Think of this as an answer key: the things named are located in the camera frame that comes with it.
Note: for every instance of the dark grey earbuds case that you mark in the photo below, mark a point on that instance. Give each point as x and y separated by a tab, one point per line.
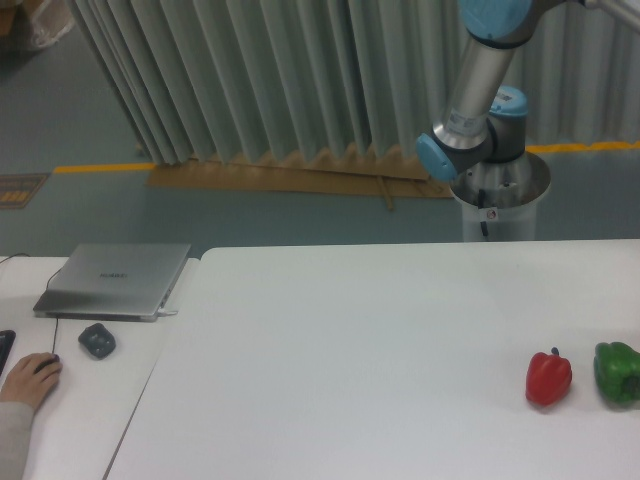
98	341

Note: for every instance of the grey-green folding curtain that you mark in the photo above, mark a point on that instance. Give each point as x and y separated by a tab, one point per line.
228	79

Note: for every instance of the black computer mouse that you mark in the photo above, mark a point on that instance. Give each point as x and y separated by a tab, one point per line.
41	366

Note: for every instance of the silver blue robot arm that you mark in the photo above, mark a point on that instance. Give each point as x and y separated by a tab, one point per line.
477	90

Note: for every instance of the green bell pepper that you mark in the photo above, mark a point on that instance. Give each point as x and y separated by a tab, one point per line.
616	372

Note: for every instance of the grey sleeved forearm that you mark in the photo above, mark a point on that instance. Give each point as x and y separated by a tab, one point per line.
16	428

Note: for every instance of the white usb plug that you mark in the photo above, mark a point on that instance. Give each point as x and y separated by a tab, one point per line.
166	313

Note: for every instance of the brown cardboard sheet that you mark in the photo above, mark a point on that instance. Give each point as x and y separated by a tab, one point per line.
388	177

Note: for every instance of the red bell pepper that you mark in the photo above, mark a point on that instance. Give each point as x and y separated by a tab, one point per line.
548	378

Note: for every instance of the black keyboard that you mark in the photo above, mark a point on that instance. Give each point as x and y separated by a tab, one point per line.
7	339

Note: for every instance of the person's bare hand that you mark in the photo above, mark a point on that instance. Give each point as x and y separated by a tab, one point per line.
21	385

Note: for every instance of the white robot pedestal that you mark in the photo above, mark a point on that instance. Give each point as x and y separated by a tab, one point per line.
499	201

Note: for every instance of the silver closed laptop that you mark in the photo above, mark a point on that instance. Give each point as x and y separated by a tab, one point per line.
114	281

